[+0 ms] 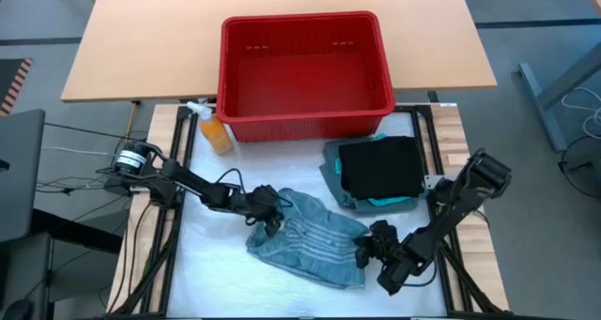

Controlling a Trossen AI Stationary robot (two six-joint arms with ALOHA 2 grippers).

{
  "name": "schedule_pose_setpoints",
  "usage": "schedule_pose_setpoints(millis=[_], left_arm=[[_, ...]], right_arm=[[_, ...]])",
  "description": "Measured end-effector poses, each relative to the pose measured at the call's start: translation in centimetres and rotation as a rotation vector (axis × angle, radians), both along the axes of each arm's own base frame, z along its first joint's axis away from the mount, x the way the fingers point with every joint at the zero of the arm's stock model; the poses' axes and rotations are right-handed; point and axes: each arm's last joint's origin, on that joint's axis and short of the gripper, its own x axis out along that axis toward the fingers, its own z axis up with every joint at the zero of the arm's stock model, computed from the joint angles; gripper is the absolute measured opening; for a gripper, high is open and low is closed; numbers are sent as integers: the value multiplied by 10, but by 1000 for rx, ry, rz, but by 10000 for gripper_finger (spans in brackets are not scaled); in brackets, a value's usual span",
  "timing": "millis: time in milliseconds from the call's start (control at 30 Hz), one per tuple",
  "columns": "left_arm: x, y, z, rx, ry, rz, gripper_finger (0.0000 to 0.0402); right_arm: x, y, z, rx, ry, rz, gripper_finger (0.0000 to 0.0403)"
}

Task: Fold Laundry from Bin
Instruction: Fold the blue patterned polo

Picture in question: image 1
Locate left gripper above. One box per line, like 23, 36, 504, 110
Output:
242, 184, 295, 239

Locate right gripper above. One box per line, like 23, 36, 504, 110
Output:
352, 219, 429, 297

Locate grey striped shirt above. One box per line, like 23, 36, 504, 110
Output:
245, 188, 371, 291

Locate turquoise garment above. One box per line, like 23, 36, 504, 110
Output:
332, 132, 413, 208

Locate grey-green pants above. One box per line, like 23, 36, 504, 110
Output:
318, 136, 429, 215

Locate black garment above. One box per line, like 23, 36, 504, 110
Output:
337, 135, 426, 202

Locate red plastic laundry bin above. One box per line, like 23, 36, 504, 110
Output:
216, 9, 397, 145

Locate orange spray bottle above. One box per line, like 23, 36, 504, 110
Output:
186, 100, 235, 157

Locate grey metal desk leg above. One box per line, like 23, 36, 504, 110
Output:
517, 41, 601, 153

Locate black round stand base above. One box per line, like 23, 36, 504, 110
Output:
558, 136, 601, 200

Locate dark grey flat panel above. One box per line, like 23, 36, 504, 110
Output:
0, 108, 46, 244

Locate dark grey cabinet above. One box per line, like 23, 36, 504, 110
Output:
0, 233, 54, 320

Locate black hazard-striped floor mat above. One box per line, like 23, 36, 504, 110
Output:
0, 57, 35, 117

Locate yellow cable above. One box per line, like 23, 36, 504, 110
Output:
125, 101, 143, 141

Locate black aluminium table frame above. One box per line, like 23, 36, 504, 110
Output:
111, 102, 506, 320

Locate black cable tangle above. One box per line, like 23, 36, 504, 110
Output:
35, 168, 124, 195

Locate thin white cable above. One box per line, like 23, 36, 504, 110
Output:
41, 145, 118, 157

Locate white floor cable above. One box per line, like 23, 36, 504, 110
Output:
561, 85, 601, 141

